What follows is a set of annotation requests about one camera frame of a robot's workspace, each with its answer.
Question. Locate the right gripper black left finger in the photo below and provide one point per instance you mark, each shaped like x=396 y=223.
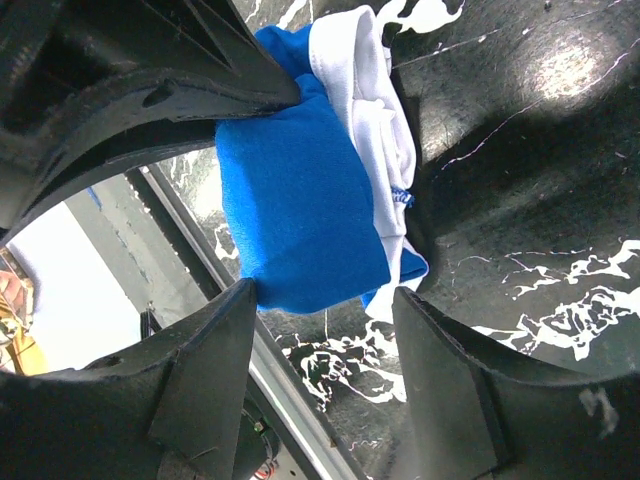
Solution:
x=168 y=407

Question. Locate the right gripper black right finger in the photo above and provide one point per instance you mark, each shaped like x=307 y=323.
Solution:
x=481 y=410

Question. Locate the blue white underwear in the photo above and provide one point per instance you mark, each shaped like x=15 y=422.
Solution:
x=315 y=196

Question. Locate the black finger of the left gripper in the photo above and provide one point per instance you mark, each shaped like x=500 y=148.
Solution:
x=92 y=89

